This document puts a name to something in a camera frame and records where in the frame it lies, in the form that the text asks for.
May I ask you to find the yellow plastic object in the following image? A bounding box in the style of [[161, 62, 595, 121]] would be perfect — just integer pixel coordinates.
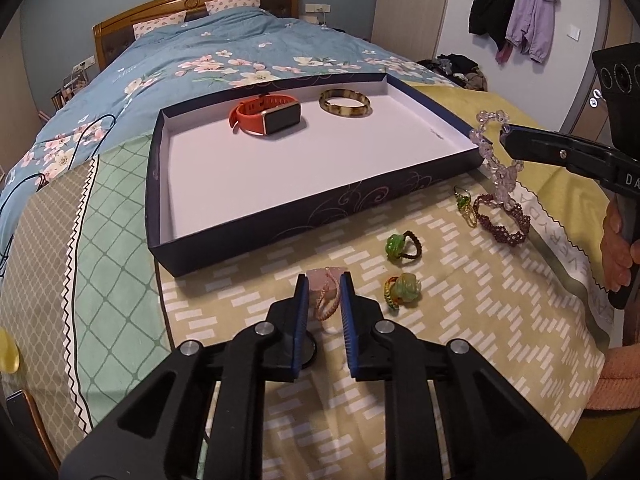
[[0, 329, 22, 375]]

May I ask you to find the person's right forearm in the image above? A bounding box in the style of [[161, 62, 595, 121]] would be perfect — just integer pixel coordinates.
[[590, 305, 640, 413]]

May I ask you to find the green stone gold ring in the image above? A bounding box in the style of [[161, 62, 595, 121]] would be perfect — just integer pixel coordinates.
[[453, 186, 478, 228]]

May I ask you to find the pink flower ring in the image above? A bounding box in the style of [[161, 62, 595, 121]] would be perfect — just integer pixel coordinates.
[[307, 267, 346, 322]]

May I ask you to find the blue floral duvet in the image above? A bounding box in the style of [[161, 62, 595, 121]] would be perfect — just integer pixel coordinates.
[[0, 7, 456, 286]]

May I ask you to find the purple jacket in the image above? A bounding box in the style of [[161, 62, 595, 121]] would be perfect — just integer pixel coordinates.
[[505, 0, 560, 64]]

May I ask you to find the maroon beaded bracelet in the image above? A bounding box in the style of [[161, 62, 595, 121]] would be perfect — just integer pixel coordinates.
[[472, 192, 532, 247]]

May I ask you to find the dark blue cardboard box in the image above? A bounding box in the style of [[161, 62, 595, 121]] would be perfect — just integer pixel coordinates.
[[145, 72, 486, 278]]

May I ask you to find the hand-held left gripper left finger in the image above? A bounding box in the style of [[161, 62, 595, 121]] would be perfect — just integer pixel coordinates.
[[59, 272, 310, 480]]

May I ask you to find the nightstand clutter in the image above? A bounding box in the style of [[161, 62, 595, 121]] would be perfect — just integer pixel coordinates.
[[50, 70, 88, 111]]

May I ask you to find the black phone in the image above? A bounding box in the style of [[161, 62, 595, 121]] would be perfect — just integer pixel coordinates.
[[5, 389, 56, 466]]

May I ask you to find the black jacket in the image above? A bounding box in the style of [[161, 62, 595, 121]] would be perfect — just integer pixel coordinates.
[[469, 0, 521, 51]]

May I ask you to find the green yellow patterned blanket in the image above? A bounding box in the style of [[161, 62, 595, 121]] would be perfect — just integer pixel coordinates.
[[0, 80, 616, 480]]

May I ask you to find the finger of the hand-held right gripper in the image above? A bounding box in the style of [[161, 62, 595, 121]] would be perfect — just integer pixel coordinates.
[[499, 123, 619, 187]]

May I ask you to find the dotted white pillow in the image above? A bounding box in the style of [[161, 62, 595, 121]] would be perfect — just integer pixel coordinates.
[[132, 11, 187, 40], [205, 0, 262, 16]]

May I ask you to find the green bead brown band ring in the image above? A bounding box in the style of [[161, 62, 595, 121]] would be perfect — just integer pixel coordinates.
[[385, 230, 422, 262]]

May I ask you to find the tortoiseshell bangle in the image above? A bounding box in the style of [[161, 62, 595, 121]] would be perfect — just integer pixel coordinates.
[[319, 88, 372, 120]]

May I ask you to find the person's right hand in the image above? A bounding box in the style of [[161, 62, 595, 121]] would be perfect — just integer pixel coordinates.
[[601, 201, 635, 293]]

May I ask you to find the black cable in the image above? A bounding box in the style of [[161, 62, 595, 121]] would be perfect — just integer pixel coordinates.
[[0, 112, 111, 281]]

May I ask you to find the pile of dark clothes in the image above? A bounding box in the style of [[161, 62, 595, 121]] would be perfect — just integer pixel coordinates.
[[417, 54, 488, 92]]

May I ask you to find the orange smartwatch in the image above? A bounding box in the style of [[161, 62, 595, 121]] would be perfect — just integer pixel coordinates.
[[229, 94, 302, 137]]

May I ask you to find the green bead yellow band ring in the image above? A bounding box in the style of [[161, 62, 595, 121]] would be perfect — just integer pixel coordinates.
[[383, 272, 422, 308]]

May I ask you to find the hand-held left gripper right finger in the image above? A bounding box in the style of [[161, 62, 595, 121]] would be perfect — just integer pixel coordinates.
[[340, 272, 587, 480]]

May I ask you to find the clear crystal bead bracelet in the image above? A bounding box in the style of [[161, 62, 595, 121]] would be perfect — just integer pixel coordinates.
[[469, 109, 526, 211]]

